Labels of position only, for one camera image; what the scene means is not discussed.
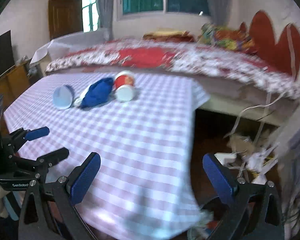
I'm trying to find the black trash bin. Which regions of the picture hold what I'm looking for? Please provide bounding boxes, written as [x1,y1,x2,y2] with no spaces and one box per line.
[187,197,244,239]

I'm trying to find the white power strip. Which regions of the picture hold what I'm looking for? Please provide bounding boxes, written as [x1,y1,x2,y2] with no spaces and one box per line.
[215,152,237,166]

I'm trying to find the white router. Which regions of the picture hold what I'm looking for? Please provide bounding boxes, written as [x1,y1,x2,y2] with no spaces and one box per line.
[244,143,279,185]

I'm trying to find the cardboard box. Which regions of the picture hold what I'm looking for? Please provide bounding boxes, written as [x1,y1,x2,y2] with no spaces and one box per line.
[227,129,270,156]

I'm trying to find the light blue paper cup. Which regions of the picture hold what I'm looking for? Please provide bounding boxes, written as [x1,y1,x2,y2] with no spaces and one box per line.
[52,85,75,110]

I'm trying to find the pink checkered tablecloth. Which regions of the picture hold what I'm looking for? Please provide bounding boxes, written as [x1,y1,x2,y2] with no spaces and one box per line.
[4,73,209,239]

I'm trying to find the black television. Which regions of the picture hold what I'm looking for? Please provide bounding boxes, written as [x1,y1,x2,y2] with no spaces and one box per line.
[0,30,15,76]

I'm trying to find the blue crumpled cloth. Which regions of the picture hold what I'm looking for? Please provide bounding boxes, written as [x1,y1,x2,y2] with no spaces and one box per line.
[74,77,114,109]

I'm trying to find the white sheet covered table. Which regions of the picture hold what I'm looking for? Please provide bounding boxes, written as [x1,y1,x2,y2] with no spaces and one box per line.
[30,28,110,65]

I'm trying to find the red paper cup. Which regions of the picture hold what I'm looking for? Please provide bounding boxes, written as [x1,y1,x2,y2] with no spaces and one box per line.
[114,70,136,102]

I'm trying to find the wooden door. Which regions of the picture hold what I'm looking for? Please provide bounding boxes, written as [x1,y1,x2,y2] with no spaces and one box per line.
[48,0,83,40]

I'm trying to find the red heart headboard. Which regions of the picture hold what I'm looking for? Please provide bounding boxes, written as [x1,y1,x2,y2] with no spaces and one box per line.
[239,10,300,78]

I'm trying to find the floral red bedspread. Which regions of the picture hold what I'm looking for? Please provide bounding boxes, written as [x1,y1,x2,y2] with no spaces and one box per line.
[45,38,300,100]

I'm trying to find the colourful pillow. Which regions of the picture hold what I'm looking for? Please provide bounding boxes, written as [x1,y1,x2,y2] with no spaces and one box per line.
[198,23,258,55]

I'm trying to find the folded yellow red blanket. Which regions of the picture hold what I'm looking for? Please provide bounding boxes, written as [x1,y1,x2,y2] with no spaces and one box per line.
[142,30,196,43]

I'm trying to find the grey curtain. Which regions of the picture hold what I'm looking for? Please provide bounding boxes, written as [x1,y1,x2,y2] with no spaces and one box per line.
[97,0,114,40]

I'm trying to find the white cable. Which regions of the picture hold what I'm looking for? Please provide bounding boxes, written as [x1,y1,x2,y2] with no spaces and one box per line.
[230,24,298,178]

